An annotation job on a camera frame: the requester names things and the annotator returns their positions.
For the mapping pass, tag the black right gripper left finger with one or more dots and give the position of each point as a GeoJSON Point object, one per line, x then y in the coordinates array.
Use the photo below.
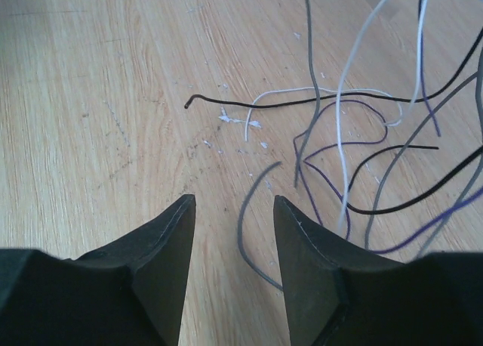
{"type": "Point", "coordinates": [128, 292]}

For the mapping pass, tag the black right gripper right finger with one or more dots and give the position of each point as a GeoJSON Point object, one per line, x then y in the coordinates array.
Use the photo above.
{"type": "Point", "coordinates": [337, 293]}

